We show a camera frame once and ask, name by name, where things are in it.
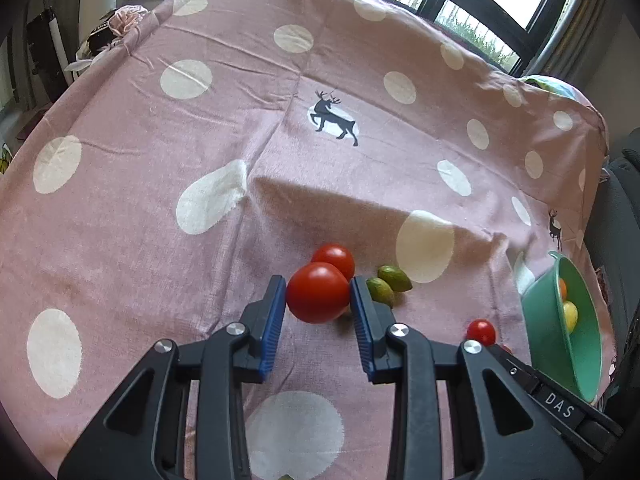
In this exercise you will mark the small green oval fruit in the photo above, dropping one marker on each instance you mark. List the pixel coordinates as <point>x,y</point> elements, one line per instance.
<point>395,278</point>
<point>378,290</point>

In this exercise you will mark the orange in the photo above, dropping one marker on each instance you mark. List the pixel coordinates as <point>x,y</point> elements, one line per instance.
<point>563,290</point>

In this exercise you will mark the pink polka-dot tablecloth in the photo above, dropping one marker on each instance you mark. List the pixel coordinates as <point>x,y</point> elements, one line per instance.
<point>150,160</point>

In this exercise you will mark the red cherry tomato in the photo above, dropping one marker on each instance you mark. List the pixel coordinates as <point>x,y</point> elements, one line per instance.
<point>336,257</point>
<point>480,331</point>
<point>317,292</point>

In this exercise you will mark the crumpled pink cloth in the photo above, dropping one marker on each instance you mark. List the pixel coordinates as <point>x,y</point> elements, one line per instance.
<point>127,17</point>

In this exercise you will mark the green balcony plants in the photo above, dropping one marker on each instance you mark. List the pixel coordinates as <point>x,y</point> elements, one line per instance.
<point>470,30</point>

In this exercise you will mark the grey curtain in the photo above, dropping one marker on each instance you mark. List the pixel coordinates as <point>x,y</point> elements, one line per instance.
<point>575,30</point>

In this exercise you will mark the colourful cushion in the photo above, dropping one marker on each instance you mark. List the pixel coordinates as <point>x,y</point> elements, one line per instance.
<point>550,87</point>

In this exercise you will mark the yellow lemon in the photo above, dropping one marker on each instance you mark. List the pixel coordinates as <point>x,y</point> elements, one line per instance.
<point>570,316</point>

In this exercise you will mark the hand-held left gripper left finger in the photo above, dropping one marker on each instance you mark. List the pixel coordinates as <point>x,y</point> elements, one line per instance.
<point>272,325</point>

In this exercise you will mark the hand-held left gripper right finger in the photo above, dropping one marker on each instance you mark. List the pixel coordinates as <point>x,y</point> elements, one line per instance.
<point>362,325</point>

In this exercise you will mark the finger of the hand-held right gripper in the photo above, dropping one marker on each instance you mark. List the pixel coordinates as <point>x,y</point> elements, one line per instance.
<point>517,372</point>

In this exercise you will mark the green bowl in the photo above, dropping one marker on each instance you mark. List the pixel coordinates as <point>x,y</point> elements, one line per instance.
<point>585,350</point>

